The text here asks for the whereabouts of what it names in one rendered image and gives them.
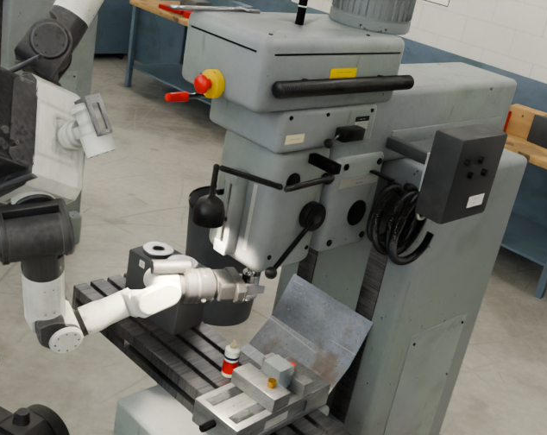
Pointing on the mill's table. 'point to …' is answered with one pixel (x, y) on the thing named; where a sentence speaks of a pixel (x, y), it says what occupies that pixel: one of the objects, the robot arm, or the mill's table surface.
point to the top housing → (286, 56)
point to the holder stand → (193, 312)
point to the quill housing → (270, 201)
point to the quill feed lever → (317, 213)
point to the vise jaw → (247, 376)
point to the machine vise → (298, 403)
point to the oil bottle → (230, 359)
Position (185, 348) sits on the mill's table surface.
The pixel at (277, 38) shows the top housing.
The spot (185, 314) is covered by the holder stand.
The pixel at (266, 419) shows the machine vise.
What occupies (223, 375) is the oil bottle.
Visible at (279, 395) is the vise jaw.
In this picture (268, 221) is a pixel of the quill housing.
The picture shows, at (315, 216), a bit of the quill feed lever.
